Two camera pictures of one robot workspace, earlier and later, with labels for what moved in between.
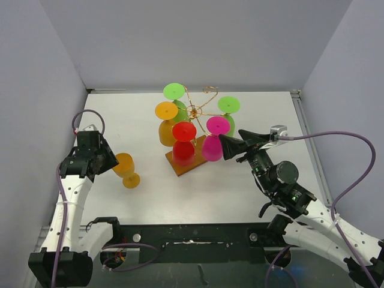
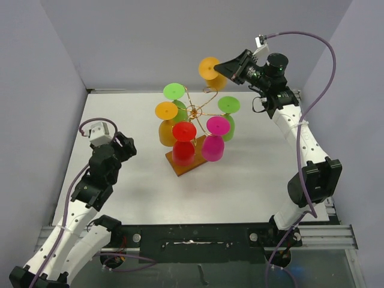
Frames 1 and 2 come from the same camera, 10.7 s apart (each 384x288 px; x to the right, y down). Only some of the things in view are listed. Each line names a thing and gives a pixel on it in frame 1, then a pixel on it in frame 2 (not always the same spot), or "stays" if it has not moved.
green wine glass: (228, 105) stays
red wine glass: (183, 133) stays
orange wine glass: (168, 111) stays
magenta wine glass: (212, 144) stays
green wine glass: (174, 91) stays
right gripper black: (233, 146) -> (231, 69)
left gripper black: (111, 161) -> (126, 148)
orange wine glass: (125, 168) -> (215, 81)
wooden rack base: (199, 159) stays
